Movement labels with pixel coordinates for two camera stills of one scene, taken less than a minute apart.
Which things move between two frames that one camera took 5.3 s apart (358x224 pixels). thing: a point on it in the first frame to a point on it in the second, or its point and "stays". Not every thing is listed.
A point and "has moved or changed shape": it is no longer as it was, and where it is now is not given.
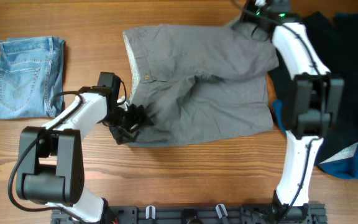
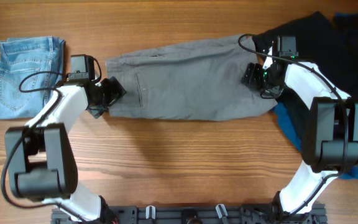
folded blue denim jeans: x=29 y=74 stays
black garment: x=347 y=45 stays
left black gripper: x=129 y=122 to x=106 y=94
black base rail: x=235 y=214 stays
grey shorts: x=199 y=82 has moved or changed shape
